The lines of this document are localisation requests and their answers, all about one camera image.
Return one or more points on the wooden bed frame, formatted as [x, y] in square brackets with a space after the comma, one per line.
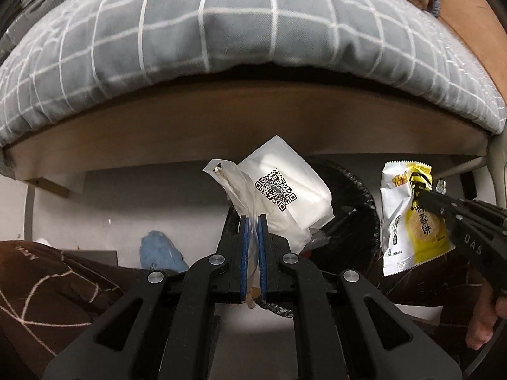
[198, 126]

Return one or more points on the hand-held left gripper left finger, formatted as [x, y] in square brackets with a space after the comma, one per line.
[245, 261]

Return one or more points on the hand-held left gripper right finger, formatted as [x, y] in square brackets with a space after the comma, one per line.
[262, 261]

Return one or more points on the foil lid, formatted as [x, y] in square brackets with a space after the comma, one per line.
[440, 186]

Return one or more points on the blue crumpled cloth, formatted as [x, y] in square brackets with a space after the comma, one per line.
[158, 249]

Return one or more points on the bed with grey checked sheet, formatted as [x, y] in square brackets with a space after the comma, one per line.
[237, 27]

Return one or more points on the blue white patterned pillow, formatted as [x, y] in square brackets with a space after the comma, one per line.
[434, 2]

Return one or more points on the yellow snack packet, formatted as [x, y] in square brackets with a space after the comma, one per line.
[400, 221]

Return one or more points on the grey suitcase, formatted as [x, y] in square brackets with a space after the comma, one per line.
[35, 19]

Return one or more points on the trash bin with black bag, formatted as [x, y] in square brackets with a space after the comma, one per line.
[348, 206]

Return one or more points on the white metal bed leg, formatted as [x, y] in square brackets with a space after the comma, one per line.
[495, 158]

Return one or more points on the person's left leg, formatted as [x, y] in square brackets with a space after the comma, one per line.
[59, 293]

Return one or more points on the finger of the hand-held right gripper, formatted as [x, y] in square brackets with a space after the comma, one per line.
[443, 202]
[447, 217]

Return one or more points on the white paper bag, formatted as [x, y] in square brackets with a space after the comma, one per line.
[285, 190]

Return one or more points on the wooden headboard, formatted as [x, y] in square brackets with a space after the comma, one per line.
[471, 16]

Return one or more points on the person's right hand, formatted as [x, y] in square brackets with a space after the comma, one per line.
[483, 316]

